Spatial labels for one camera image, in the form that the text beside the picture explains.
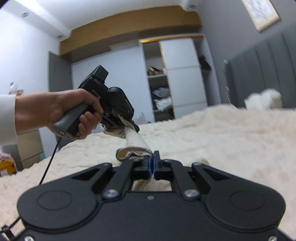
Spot white sleeved left forearm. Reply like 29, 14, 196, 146
0, 95, 17, 146

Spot folded clothes on shelf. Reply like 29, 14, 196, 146
151, 87, 172, 111

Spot white fluffy bed blanket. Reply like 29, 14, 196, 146
1, 104, 295, 237

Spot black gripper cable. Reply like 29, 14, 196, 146
38, 136, 63, 185

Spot grey drawer cabinet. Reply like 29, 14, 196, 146
2, 129, 45, 171

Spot person's left hand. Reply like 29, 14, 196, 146
15, 89, 103, 140

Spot white wardrobe with shelves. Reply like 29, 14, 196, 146
48, 33, 221, 130

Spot gold framed wall picture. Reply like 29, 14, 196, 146
242, 0, 281, 33

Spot grey padded headboard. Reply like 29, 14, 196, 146
224, 24, 295, 108

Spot beige patterned garment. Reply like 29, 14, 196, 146
101, 115, 171, 191

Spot white plush toy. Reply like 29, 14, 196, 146
244, 89, 283, 110

